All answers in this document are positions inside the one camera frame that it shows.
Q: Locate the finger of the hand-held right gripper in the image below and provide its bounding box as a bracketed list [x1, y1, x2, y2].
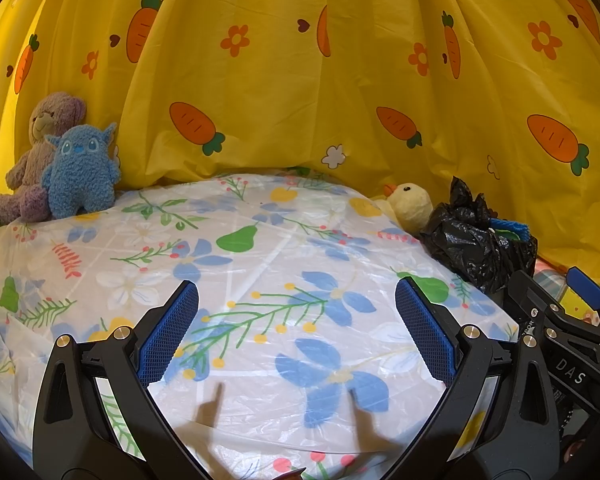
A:
[547, 266, 600, 348]
[504, 269, 563, 356]

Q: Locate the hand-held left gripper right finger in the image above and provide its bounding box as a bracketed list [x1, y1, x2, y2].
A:
[380, 276, 563, 480]

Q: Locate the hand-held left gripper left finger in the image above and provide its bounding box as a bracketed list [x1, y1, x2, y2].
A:
[32, 280, 213, 480]

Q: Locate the blue foam net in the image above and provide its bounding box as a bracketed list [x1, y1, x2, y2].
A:
[490, 217, 531, 241]

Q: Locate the black trash bag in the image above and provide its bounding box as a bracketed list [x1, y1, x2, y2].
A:
[420, 176, 539, 295]

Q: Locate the yellow tissue pack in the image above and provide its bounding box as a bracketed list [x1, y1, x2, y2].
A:
[559, 289, 600, 327]

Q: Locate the plaid box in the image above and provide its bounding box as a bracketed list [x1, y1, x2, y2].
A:
[532, 259, 572, 307]

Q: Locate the floral plastic tablecloth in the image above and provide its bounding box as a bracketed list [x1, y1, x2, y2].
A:
[0, 172, 520, 480]

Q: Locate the yellow duck plush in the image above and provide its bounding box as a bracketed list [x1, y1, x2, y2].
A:
[375, 182, 434, 232]

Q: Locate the blue plush monster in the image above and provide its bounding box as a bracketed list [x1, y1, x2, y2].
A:
[41, 121, 123, 220]

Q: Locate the purple teddy bear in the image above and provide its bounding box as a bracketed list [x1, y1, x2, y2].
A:
[0, 91, 89, 226]

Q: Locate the yellow carrot print curtain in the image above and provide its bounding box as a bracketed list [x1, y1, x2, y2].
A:
[0, 0, 600, 296]

